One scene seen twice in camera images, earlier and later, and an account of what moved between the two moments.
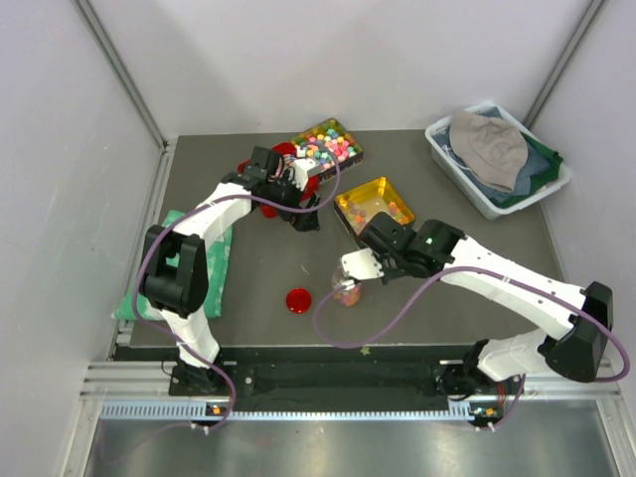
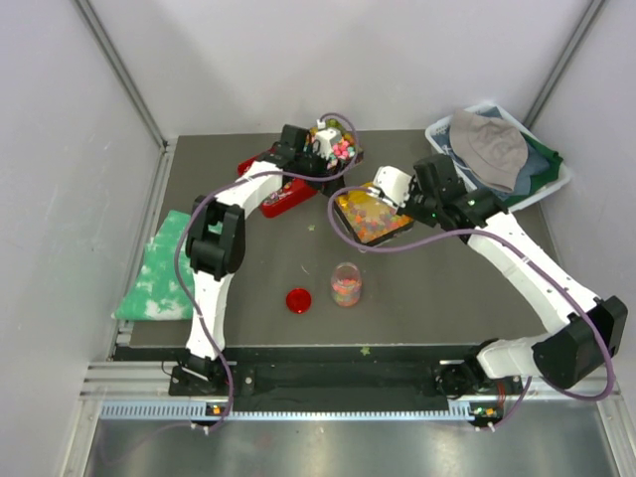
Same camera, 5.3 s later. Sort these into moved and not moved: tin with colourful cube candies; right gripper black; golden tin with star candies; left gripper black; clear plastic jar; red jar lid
Moved: left gripper black; right gripper black
Not moved: clear plastic jar; tin with colourful cube candies; golden tin with star candies; red jar lid
